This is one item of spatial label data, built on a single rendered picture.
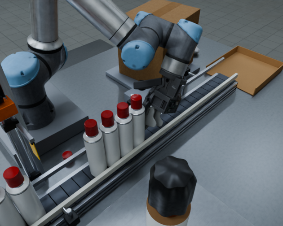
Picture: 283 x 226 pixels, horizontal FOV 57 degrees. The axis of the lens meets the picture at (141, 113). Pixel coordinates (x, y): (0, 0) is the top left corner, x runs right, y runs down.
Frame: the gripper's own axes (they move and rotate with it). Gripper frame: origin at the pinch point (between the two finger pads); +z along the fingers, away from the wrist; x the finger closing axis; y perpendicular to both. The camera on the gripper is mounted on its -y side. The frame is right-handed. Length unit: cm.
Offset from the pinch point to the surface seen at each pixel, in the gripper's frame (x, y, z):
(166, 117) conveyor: 14.2, -0.9, -1.9
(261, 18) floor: 353, -104, -96
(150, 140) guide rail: -0.3, 4.9, 2.6
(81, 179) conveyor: -19.0, -0.8, 17.2
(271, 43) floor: 295, -57, -63
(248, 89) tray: 55, 10, -20
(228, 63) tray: 66, -8, -27
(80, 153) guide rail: -20.9, -2.8, 8.9
